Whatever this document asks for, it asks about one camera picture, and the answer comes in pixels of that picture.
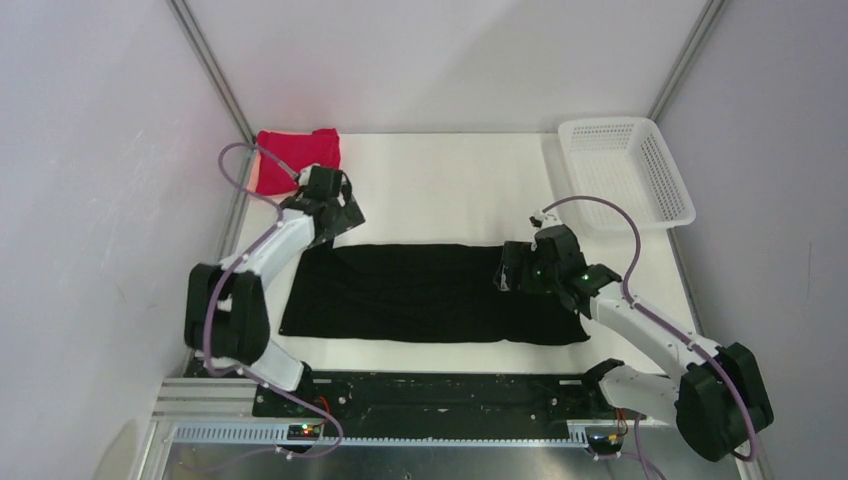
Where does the black t shirt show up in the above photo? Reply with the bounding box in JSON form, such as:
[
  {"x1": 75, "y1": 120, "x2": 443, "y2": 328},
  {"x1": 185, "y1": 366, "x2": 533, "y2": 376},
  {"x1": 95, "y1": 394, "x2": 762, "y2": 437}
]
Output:
[{"x1": 278, "y1": 244, "x2": 590, "y2": 346}]

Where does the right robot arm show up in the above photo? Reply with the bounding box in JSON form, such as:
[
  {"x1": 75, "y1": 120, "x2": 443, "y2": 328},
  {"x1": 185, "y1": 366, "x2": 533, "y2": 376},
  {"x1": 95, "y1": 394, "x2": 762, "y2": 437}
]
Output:
[{"x1": 494, "y1": 224, "x2": 774, "y2": 462}]

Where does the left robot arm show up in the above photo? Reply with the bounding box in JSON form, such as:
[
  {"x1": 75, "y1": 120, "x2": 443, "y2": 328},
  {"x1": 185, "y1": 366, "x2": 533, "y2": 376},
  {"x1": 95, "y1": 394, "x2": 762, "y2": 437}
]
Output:
[{"x1": 184, "y1": 165, "x2": 365, "y2": 416}]

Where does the folded red t shirt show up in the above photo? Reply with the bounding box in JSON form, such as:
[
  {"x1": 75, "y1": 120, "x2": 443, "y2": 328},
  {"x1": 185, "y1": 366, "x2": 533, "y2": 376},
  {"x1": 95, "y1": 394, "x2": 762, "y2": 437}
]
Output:
[{"x1": 254, "y1": 128, "x2": 341, "y2": 197}]

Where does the folded peach t shirt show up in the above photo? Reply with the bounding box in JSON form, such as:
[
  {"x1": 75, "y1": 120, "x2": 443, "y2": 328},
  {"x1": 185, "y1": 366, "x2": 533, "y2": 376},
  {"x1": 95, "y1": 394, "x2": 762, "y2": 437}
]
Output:
[{"x1": 247, "y1": 157, "x2": 291, "y2": 198}]

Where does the white plastic basket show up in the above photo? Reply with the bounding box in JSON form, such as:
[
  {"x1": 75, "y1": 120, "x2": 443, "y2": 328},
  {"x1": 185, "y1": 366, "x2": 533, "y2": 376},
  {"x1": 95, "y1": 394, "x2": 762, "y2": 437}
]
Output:
[{"x1": 557, "y1": 117, "x2": 696, "y2": 232}]

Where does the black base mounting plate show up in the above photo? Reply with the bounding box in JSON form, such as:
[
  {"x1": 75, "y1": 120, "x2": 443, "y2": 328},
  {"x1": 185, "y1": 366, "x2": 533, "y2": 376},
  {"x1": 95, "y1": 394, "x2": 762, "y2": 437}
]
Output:
[{"x1": 251, "y1": 370, "x2": 647, "y2": 442}]

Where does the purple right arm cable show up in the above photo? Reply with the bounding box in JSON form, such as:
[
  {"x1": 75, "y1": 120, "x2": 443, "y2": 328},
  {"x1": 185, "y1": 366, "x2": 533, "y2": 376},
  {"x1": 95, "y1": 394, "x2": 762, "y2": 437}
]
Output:
[{"x1": 529, "y1": 195, "x2": 760, "y2": 478}]

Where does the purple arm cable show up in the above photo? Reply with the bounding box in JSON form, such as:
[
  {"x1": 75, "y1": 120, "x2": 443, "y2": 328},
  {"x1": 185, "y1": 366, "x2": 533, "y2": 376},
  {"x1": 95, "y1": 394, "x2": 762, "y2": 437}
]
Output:
[
  {"x1": 529, "y1": 195, "x2": 760, "y2": 478},
  {"x1": 201, "y1": 142, "x2": 346, "y2": 462}
]

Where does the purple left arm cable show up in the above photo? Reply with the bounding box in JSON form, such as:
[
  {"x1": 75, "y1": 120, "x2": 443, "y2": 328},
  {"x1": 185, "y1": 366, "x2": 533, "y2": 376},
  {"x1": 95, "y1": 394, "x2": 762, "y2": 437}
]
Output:
[{"x1": 201, "y1": 142, "x2": 346, "y2": 462}]

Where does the aluminium frame post left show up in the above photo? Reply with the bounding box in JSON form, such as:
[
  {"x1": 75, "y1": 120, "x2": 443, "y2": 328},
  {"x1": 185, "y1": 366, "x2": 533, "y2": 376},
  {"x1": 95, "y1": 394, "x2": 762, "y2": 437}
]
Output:
[{"x1": 165, "y1": 0, "x2": 256, "y2": 143}]

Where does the aluminium frame post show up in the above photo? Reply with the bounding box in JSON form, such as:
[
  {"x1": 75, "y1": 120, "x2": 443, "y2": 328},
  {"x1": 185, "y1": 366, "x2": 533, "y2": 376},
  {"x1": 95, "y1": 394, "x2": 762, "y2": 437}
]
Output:
[
  {"x1": 647, "y1": 0, "x2": 732, "y2": 123},
  {"x1": 165, "y1": 0, "x2": 256, "y2": 143}
]

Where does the aluminium front rail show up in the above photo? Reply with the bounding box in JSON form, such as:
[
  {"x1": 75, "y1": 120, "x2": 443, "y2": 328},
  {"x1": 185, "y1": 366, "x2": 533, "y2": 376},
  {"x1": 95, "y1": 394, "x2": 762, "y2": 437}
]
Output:
[{"x1": 139, "y1": 377, "x2": 757, "y2": 480}]

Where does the aluminium frame post right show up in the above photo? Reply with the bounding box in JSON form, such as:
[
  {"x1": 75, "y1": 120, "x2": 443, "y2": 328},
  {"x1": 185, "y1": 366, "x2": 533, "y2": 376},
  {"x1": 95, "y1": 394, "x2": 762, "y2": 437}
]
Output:
[{"x1": 647, "y1": 0, "x2": 732, "y2": 123}]

